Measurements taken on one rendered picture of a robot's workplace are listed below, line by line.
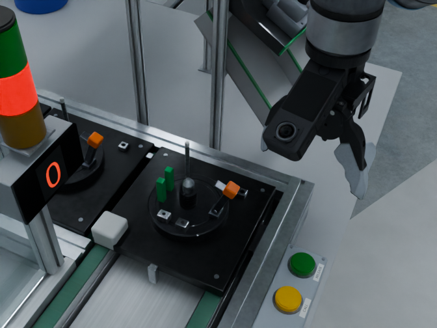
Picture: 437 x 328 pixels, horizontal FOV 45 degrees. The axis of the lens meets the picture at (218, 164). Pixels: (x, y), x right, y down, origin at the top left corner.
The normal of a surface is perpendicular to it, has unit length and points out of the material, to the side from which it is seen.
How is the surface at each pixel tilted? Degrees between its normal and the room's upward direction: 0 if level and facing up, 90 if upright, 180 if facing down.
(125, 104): 0
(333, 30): 89
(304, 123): 28
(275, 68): 45
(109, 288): 0
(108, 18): 0
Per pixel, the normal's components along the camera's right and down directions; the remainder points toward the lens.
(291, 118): -0.28, -0.36
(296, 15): -0.55, 0.60
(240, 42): 0.61, -0.18
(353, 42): 0.13, 0.70
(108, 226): 0.04, -0.69
